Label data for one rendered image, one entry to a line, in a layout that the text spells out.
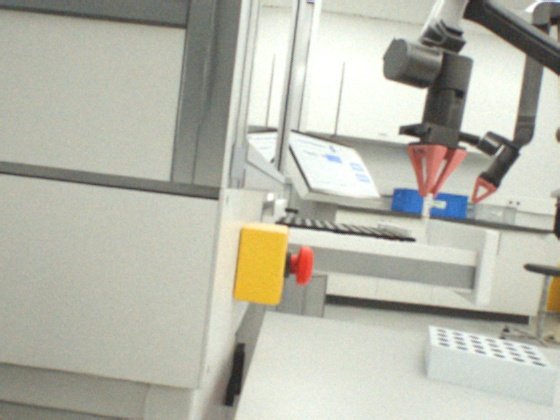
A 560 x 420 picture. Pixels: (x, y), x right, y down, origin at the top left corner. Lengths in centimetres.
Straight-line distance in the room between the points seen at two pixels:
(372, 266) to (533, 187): 471
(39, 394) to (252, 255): 20
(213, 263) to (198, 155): 8
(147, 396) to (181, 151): 18
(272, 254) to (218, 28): 20
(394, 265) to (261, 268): 30
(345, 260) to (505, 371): 25
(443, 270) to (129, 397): 48
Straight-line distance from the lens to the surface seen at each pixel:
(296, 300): 180
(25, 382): 39
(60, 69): 36
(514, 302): 454
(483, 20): 117
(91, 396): 37
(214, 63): 32
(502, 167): 157
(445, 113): 67
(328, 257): 65
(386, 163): 464
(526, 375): 55
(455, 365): 54
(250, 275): 41
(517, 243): 446
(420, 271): 67
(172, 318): 32
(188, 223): 31
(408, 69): 64
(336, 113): 421
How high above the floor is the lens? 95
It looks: 3 degrees down
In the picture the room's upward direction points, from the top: 7 degrees clockwise
